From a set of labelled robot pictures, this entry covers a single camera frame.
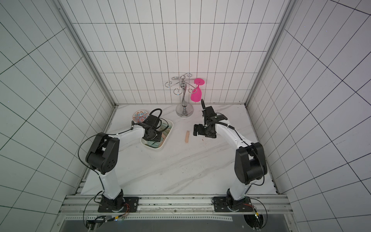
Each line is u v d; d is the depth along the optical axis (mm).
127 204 721
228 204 654
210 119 636
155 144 949
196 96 1057
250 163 458
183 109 1143
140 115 1102
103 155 495
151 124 771
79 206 742
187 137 1010
